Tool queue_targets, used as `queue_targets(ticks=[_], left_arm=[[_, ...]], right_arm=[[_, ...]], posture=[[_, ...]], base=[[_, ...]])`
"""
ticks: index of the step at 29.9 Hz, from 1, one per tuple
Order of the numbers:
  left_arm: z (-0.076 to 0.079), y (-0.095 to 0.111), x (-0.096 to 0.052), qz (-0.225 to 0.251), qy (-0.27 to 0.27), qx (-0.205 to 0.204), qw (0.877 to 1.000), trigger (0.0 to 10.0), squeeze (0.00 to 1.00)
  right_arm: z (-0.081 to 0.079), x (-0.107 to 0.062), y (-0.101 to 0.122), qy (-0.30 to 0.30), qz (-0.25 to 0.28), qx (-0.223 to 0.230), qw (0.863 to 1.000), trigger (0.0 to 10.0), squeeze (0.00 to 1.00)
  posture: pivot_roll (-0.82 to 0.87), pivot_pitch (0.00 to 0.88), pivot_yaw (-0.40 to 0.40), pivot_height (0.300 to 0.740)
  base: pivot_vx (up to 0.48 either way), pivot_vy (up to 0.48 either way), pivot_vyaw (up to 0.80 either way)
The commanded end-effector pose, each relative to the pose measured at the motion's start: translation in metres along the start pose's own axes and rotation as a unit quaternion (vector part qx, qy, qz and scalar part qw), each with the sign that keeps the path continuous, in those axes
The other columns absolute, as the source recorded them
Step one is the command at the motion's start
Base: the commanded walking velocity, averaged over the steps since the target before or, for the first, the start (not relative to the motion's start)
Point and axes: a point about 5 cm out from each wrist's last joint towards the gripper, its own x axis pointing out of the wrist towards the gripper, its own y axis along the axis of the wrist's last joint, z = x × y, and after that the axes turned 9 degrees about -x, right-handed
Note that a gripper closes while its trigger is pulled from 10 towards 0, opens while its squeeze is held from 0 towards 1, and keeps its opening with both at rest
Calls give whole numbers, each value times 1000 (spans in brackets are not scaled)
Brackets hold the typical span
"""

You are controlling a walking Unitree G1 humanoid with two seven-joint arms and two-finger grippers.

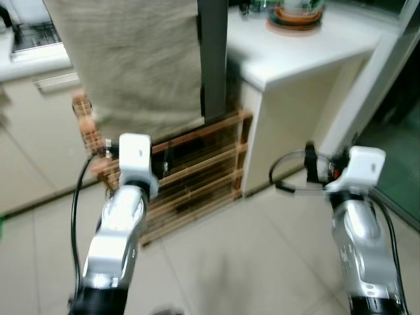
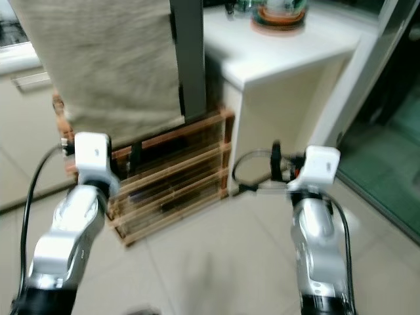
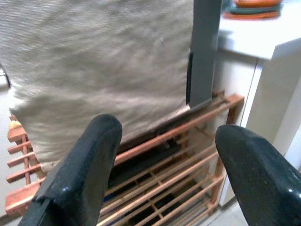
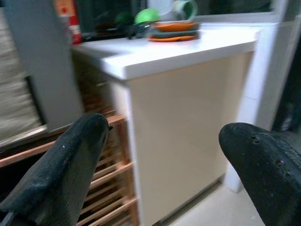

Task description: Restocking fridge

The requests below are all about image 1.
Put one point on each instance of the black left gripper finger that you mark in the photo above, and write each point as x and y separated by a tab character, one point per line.
165	157

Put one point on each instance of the white sliding door frame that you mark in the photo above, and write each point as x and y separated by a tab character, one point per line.
367	92

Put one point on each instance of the steel gas stove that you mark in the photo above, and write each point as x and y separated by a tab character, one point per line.
36	39

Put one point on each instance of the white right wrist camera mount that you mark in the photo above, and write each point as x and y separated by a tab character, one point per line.
364	167

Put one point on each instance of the wooden slatted rack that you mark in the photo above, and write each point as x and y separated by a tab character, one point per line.
197	177

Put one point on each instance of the orange and green pot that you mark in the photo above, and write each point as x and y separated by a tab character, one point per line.
295	20

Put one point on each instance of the cream kitchen cabinet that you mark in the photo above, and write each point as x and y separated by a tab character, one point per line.
33	144

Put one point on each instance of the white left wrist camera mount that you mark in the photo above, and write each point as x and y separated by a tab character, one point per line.
136	154

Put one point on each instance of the beige woven cloth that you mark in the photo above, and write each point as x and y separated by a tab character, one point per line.
131	65

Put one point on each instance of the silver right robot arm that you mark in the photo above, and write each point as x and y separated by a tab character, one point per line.
357	243

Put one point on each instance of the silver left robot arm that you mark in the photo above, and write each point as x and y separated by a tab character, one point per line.
118	230

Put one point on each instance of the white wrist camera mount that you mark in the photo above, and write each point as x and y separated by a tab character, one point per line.
136	154
364	167

